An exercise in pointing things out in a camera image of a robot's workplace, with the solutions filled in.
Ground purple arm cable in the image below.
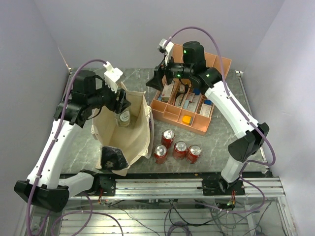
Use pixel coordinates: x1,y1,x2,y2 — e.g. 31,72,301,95
26,59,109,236
164,26,276,213

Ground aluminium mounting rail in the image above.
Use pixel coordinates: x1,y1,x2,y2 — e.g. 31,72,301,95
58,178,284,200

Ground white box right slot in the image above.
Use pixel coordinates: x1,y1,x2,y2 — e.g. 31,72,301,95
199,103,212,118

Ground red soda can middle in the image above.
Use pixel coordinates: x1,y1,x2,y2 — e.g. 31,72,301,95
173,141,188,160

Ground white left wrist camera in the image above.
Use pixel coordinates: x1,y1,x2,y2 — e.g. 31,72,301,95
103,61,124,93

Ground cream canvas tote bag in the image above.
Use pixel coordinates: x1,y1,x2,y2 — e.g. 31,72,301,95
91,90,154,176

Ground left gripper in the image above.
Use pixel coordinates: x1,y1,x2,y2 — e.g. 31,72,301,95
87,79,131,114

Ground clear bottle green cap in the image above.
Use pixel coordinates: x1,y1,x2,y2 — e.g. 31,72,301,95
117,108,130,127

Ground red soda can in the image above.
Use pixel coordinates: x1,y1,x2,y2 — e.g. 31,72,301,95
186,145,202,164
161,129,175,149
154,145,167,164
173,141,188,160

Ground red soda can right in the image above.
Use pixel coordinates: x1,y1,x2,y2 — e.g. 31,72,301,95
186,145,202,164

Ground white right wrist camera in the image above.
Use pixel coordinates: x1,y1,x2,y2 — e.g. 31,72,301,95
158,39,174,66

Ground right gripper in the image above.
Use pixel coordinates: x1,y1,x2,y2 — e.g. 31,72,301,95
146,53,193,91

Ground white red medicine box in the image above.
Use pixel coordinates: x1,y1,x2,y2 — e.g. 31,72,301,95
160,84,174,102

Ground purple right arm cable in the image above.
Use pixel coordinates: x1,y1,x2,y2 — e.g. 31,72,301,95
164,26,276,213

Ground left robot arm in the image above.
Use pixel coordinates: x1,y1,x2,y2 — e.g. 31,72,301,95
14,68,131,212

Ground orange plastic desk organizer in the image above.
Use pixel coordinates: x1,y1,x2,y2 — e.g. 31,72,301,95
151,41,231,135

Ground red soda can left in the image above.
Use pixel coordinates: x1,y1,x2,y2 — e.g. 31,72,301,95
154,145,167,164

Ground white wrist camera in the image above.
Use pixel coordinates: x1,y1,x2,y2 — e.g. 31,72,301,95
158,39,174,66
103,61,124,93

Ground red soda can rear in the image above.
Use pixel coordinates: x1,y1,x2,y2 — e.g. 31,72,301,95
161,129,175,149

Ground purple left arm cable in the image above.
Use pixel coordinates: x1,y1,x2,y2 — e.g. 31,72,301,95
26,59,109,236

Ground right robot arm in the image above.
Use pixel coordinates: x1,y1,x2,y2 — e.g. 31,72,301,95
146,39,269,195

